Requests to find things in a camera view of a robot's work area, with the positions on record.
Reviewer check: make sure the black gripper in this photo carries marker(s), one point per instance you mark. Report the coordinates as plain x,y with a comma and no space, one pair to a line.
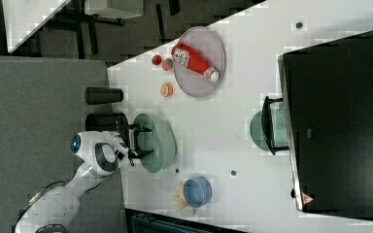
133,131

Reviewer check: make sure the green plastic strainer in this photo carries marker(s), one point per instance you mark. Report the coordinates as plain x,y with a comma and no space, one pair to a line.
160,141

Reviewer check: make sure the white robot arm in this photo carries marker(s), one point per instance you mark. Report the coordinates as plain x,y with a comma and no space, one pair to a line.
53,209

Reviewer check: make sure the toy orange slice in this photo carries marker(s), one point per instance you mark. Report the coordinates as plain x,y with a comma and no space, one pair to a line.
166,90

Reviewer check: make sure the yellow toy banana peel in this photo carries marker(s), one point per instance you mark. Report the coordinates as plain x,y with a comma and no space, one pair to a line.
180,200

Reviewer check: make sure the blue bowl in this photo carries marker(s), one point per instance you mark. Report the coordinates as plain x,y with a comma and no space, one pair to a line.
197,192

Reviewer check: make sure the grey round plate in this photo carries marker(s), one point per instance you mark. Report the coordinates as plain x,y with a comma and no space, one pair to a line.
208,44

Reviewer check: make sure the pink toy strawberry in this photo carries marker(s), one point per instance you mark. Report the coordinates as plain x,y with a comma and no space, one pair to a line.
167,64

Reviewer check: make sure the dark red toy strawberry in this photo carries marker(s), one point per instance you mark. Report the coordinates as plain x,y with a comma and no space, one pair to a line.
156,60

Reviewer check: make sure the red ketchup bottle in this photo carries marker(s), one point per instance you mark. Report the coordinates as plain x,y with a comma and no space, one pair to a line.
188,58

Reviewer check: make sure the grey side table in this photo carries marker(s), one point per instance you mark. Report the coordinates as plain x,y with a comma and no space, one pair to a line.
42,106

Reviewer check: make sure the green plastic mug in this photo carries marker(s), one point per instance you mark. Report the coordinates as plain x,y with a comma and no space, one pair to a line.
279,128

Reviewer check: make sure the black toaster oven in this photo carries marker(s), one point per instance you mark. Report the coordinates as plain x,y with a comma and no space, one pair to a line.
327,99

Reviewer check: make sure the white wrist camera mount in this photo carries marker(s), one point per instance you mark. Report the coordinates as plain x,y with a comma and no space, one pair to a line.
119,146

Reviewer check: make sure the lower black cylinder post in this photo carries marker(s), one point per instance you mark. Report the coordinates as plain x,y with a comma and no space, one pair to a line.
107,122

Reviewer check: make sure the black cylinder post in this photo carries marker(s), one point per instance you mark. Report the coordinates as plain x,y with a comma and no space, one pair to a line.
103,95
107,122

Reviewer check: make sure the upper black cylinder post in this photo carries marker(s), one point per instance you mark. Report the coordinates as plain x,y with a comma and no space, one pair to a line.
103,95

